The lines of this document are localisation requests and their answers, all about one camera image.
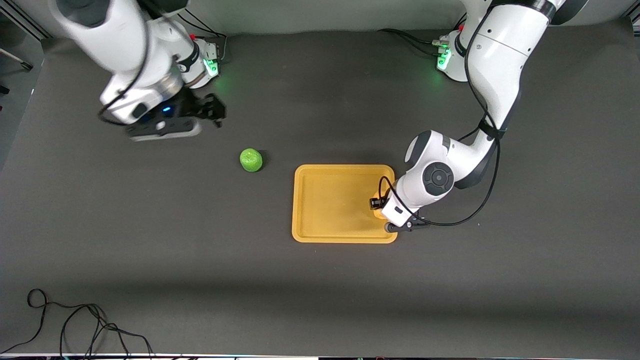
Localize yellow potato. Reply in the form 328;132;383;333
372;189;390;220

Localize green apple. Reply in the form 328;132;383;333
239;148;264;173

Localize yellow plastic tray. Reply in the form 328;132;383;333
292;164;399;244

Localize dark grey table mat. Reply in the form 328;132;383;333
0;17;640;357

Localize thin metal rod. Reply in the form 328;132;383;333
0;47;34;71

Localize black right arm base cables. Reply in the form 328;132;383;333
177;9;229;65

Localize black arm base cables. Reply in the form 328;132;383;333
177;9;229;65
377;10;468;56

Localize aluminium frame rail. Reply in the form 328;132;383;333
0;9;53;41

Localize black left arm base cables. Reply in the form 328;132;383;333
377;10;468;56

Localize black loose cable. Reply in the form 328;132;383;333
0;289;108;355
60;304;154;359

